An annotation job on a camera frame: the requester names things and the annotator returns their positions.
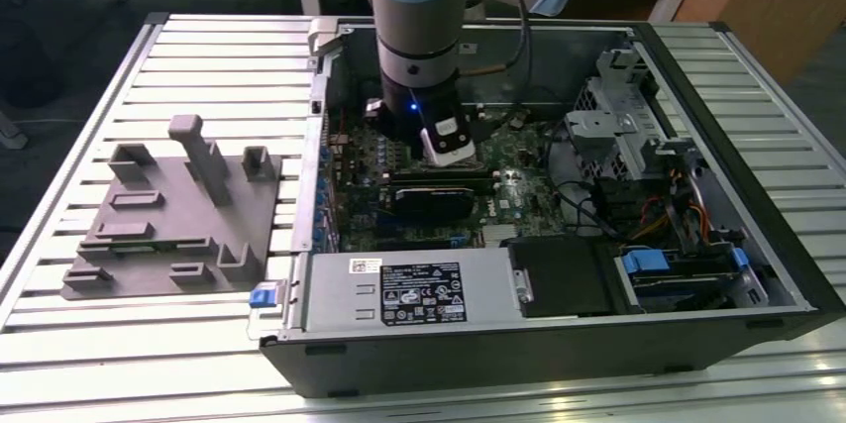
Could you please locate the silver power supply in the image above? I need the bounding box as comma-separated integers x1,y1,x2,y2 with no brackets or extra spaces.
300,250,523,333

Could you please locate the grey metal foot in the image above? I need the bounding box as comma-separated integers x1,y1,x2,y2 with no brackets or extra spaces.
0,108,29,150

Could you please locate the green motherboard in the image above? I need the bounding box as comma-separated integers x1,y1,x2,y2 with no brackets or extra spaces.
323,105,576,254

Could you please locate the silver chipset heatsink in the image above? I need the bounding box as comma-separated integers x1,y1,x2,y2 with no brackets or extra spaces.
481,224,521,247

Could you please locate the grey parts rack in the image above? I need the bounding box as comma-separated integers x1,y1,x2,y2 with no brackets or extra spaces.
58,114,284,301

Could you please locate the coloured power wire bundle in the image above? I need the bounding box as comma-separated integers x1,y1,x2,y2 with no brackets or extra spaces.
627,194,719,246

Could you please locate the silver drive cage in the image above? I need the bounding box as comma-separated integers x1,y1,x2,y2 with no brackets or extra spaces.
564,49,669,181

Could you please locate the silver metal latch plate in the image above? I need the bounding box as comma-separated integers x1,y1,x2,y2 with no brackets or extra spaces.
511,267,533,303

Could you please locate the black RAM stick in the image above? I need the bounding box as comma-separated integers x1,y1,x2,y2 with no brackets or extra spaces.
393,168,493,181
389,178,493,191

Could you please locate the blue case latch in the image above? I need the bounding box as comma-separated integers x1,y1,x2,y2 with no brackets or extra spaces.
248,282,278,308

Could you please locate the silver case handle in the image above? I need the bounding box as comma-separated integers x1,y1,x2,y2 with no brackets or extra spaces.
306,16,347,56

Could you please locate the black plastic drive cover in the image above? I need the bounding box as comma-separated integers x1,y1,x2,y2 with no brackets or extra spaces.
507,237,627,320

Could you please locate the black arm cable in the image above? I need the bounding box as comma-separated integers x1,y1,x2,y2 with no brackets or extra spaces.
493,0,533,115

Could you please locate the black graphics card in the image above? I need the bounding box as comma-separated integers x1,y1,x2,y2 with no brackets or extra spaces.
388,186,477,220

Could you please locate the blue disk carrier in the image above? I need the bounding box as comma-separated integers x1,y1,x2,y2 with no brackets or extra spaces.
620,247,750,278

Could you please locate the black PC case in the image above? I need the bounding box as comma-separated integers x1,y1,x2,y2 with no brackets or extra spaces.
257,16,846,399

